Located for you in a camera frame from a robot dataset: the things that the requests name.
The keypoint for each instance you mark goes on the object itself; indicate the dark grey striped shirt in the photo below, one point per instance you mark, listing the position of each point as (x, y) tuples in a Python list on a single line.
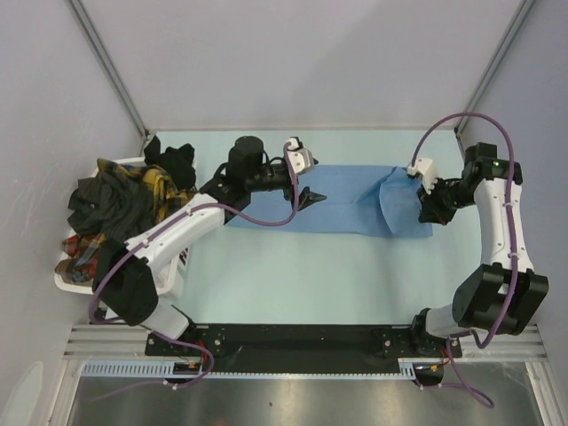
[(112, 205)]

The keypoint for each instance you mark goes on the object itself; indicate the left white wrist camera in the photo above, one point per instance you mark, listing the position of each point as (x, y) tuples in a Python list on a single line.
[(299, 158)]

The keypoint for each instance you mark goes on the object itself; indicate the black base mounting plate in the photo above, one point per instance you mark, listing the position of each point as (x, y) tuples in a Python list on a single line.
[(272, 348)]

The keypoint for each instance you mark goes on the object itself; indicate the red plaid shirt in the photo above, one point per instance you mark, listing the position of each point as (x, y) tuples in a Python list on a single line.
[(79, 267)]

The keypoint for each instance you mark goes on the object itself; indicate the aluminium front rail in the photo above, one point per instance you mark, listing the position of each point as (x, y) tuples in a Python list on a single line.
[(128, 343)]

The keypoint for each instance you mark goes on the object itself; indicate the yellow plaid shirt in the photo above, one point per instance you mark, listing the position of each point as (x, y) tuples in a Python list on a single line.
[(167, 198)]

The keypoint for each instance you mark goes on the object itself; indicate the left aluminium frame post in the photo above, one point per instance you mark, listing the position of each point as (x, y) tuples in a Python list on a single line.
[(101, 54)]

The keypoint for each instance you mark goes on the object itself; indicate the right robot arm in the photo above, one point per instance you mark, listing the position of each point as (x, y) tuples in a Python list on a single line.
[(504, 292)]

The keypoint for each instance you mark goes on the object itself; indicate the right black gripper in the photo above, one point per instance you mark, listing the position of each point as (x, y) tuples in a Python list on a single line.
[(430, 209)]

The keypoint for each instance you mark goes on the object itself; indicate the light blue long sleeve shirt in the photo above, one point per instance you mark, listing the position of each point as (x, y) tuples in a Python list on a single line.
[(370, 200)]

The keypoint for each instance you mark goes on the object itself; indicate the right aluminium frame post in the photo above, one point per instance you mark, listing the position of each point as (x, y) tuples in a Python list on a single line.
[(501, 52)]

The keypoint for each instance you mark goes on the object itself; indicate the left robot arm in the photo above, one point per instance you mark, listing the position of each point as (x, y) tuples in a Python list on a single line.
[(124, 279)]

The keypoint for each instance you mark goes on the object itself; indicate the white slotted cable duct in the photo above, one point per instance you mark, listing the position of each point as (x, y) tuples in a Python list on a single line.
[(404, 369)]

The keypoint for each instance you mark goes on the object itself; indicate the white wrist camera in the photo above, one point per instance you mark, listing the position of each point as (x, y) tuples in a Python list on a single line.
[(426, 170), (299, 158)]

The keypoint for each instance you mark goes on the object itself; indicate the aluminium frame post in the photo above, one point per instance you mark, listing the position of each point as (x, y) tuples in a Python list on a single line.
[(501, 52), (101, 54)]

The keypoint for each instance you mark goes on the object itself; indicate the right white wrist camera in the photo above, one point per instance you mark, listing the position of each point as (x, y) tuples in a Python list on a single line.
[(426, 170)]

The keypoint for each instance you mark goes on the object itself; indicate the black shirt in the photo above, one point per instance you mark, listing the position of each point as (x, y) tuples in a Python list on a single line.
[(178, 162)]

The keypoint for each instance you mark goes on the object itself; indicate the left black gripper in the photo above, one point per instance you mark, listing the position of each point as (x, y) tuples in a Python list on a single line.
[(306, 197)]

